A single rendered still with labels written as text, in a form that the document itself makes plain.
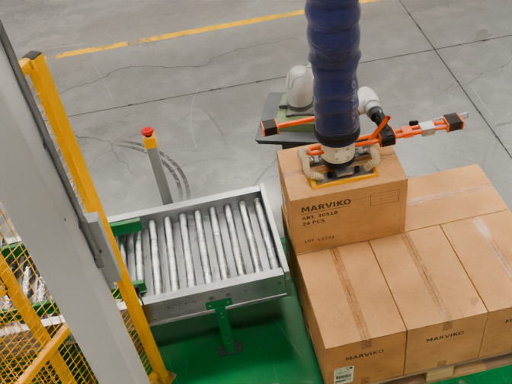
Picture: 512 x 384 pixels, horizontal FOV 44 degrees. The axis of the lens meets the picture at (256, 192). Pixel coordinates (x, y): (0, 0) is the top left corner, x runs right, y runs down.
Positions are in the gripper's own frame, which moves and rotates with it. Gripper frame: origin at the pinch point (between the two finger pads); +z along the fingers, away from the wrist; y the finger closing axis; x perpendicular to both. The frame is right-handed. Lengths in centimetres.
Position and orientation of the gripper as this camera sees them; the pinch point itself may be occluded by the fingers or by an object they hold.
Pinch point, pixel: (388, 135)
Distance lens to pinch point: 331.0
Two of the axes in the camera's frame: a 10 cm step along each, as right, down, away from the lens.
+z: 1.8, 6.5, -7.4
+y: 1.2, 7.3, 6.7
